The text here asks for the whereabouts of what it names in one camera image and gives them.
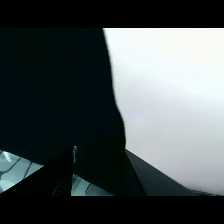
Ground dark grey shirt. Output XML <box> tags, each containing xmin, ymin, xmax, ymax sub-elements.
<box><xmin>0</xmin><ymin>27</ymin><xmax>148</xmax><ymax>197</ymax></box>

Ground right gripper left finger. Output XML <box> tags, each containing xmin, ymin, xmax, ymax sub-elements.
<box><xmin>0</xmin><ymin>145</ymin><xmax>78</xmax><ymax>197</ymax></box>

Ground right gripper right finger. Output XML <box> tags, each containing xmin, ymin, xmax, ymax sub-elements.
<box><xmin>124</xmin><ymin>149</ymin><xmax>214</xmax><ymax>197</ymax></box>

